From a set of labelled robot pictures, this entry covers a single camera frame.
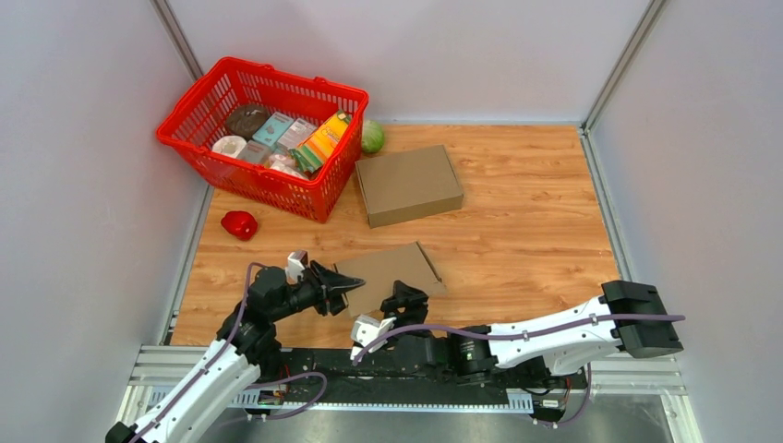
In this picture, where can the grey pink box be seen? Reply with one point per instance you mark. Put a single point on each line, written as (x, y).
(255, 153)

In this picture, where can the small cardboard sheet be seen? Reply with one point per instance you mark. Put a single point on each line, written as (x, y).
(407, 263)

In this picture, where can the yellow orange juice carton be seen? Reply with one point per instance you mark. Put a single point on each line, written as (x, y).
(328, 135)

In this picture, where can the red bell pepper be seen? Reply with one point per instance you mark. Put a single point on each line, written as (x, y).
(240, 224)

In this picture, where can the aluminium frame post left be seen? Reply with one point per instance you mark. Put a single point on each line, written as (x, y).
(177, 35)

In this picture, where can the aluminium frame post right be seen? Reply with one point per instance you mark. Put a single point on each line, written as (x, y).
(640, 33)

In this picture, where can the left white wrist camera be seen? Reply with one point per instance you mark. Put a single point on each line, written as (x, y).
(296, 264)

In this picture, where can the red plastic shopping basket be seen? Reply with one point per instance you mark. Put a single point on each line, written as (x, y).
(198, 121)

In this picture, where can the teal small box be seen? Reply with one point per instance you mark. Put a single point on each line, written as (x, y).
(273, 129)

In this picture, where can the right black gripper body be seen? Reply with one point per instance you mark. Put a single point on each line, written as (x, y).
(391, 340)

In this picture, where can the green cabbage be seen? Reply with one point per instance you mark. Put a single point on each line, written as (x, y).
(372, 137)

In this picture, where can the aluminium frame post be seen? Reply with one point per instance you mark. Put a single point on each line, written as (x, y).
(177, 35)
(640, 33)

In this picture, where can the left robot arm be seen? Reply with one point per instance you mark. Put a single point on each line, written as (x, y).
(245, 350)

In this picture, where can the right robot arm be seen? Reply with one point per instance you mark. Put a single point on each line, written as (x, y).
(627, 317)

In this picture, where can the large brown cardboard box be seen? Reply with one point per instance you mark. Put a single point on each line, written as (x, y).
(408, 185)

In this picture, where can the green carton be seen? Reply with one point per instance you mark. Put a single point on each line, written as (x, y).
(306, 159)

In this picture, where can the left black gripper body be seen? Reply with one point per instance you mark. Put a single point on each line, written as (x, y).
(311, 292)

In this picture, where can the grey small box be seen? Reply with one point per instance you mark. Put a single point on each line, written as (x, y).
(297, 133)

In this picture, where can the pink white packet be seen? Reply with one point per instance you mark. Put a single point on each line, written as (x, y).
(284, 164)

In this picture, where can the white round roll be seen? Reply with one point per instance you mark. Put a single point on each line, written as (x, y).
(229, 146)

